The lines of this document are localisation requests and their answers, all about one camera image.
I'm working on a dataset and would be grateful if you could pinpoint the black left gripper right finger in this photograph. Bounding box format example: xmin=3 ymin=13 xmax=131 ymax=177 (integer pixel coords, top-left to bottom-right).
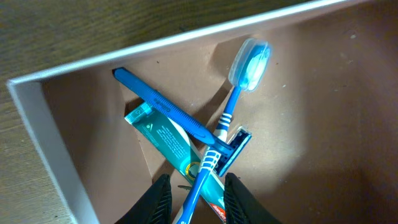
xmin=224 ymin=172 xmax=281 ymax=224

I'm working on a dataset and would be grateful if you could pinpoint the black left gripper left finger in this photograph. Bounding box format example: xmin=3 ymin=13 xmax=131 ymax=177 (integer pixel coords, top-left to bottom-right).
xmin=115 ymin=174 xmax=172 ymax=224

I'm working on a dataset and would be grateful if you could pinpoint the teal white toothpaste tube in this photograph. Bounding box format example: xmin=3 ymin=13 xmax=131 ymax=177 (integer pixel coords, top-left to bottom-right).
xmin=124 ymin=102 xmax=226 ymax=223

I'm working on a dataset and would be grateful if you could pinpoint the blue disposable razor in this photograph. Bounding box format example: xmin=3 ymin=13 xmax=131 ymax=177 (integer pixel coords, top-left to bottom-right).
xmin=112 ymin=67 xmax=252 ymax=177

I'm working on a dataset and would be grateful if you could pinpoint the blue white toothbrush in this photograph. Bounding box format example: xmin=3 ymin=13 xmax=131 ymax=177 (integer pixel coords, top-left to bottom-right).
xmin=173 ymin=38 xmax=271 ymax=223

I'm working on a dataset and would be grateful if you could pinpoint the white cardboard box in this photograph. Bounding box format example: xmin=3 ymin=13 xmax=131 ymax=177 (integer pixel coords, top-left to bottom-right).
xmin=1 ymin=1 xmax=397 ymax=223

